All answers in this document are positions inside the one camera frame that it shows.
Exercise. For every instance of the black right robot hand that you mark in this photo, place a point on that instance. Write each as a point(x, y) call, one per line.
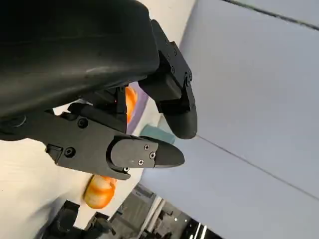
point(64, 224)

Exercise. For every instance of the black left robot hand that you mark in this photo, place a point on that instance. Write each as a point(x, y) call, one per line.
point(74, 49)

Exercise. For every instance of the orange white toy bread roll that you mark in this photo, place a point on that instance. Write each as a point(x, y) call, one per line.
point(130, 104)
point(99, 196)

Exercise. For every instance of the lilac plate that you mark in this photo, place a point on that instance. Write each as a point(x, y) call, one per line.
point(140, 109)

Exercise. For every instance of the dark workshop equipment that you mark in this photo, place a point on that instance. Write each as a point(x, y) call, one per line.
point(154, 219)

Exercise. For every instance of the pale green mug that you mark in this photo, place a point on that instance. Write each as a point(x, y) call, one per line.
point(154, 132)

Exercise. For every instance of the grey partition panel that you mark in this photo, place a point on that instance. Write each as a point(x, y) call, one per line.
point(299, 7)
point(249, 87)
point(236, 186)

